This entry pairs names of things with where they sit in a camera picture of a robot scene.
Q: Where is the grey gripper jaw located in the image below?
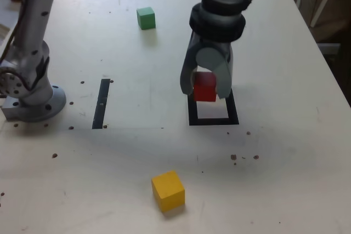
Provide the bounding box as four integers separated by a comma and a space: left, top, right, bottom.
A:
179, 46, 200, 96
195, 47, 235, 100

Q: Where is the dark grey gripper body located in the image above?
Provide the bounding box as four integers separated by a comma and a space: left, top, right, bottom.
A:
188, 31, 234, 62

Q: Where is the red cube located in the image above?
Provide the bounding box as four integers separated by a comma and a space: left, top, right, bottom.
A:
193, 71, 217, 102

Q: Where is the green cube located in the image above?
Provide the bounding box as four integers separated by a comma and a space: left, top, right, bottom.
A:
136, 7, 156, 30

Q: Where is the yellow cube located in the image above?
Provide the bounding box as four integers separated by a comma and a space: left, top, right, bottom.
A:
151, 170, 186, 213

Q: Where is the black tape square outline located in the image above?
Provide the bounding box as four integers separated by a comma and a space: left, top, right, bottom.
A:
187, 88, 240, 126

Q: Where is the black tape strip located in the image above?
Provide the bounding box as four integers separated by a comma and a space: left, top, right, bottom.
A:
92, 78, 110, 130

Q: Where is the grey metal rail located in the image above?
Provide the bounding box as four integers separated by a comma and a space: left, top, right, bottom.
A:
318, 42, 342, 54

